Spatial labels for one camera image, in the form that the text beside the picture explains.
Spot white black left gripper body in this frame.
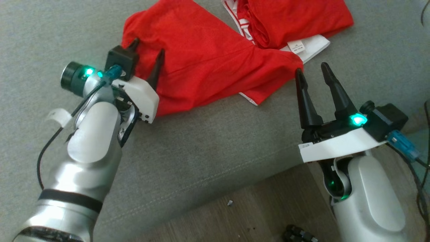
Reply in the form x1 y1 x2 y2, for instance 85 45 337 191
111 75 160 124

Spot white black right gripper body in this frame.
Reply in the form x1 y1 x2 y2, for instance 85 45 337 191
298 115 387 164

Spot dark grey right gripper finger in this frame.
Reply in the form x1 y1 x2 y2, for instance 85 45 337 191
295 68 324 130
320 62 358 121

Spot red sports shorts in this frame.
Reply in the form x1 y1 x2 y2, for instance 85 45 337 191
121 0 304 117

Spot red white basketball jersey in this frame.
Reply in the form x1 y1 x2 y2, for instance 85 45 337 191
223 0 354 65

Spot grey sofa ottoman seat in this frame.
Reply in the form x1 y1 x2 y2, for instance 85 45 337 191
0 0 430 242

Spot teal left cable connector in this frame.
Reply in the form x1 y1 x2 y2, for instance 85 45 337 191
100 65 123 85

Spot blue right cable connector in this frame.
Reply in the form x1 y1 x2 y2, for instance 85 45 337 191
386 130 421 161

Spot white left cable tag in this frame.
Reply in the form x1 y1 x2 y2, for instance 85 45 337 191
46 108 73 128

